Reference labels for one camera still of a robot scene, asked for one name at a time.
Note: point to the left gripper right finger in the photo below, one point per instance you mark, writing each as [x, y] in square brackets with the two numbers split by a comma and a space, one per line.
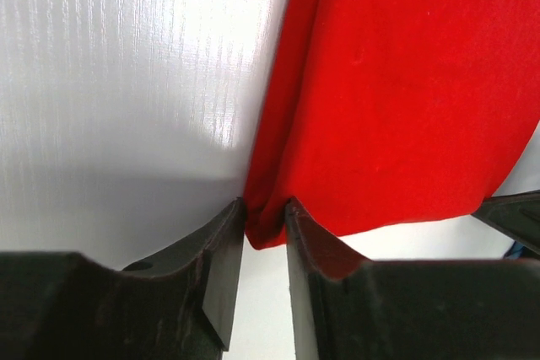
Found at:
[346, 306]

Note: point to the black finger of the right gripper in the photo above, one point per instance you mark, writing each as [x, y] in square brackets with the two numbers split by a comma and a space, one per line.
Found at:
[516, 216]

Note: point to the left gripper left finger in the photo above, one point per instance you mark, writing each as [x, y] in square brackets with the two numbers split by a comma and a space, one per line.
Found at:
[178, 303]

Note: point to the red t shirt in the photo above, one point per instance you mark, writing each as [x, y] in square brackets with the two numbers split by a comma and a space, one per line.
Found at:
[381, 112]

